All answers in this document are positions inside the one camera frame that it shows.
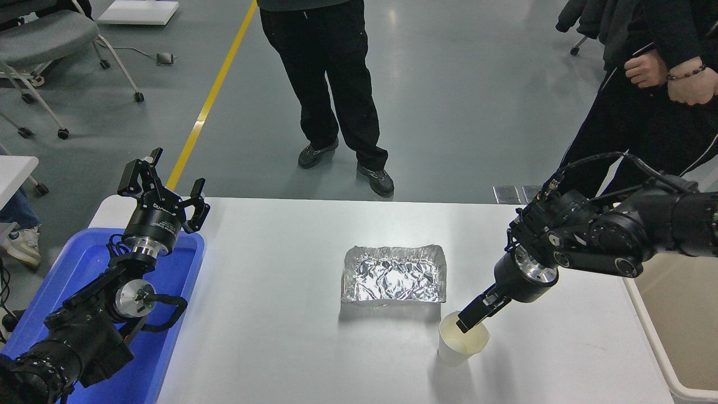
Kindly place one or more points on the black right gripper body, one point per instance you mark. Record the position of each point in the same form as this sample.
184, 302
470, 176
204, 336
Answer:
513, 280

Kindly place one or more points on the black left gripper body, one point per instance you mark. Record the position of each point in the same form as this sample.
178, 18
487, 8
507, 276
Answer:
152, 224

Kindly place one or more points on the white paper cup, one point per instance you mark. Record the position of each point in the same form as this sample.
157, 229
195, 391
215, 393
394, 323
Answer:
449, 350

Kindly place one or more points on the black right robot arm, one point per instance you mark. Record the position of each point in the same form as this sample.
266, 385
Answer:
617, 235

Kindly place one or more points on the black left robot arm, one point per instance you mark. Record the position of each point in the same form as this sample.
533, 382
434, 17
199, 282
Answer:
84, 336

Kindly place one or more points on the person's hand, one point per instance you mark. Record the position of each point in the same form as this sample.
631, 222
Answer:
646, 69
693, 88

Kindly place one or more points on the blue plastic tray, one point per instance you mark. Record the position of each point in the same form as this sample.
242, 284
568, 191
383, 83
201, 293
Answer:
84, 264

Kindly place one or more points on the metal floor outlet cover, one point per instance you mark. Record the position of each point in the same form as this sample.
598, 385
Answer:
529, 192
506, 194

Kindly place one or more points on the silver foil tray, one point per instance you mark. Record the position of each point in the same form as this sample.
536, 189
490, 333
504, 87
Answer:
394, 276

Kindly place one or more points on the black chair caster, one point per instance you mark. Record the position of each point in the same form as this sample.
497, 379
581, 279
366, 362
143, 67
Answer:
42, 189

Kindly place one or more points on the person with white shoe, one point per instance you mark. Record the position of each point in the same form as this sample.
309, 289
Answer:
22, 244

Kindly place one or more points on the small white table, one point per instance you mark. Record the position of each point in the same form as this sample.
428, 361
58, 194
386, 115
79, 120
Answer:
14, 171

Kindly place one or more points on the white flat floor board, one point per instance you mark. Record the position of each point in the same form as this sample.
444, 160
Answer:
137, 12

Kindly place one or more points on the large pale plastic bin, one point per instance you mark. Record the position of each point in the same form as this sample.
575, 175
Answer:
679, 336

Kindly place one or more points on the grey office chair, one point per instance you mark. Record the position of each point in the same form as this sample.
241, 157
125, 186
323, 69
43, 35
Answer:
45, 36

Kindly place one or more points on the person in black trousers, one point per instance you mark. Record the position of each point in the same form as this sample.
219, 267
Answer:
331, 67

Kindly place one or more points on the chair with dark jacket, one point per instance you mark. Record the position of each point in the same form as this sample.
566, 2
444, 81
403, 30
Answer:
583, 17

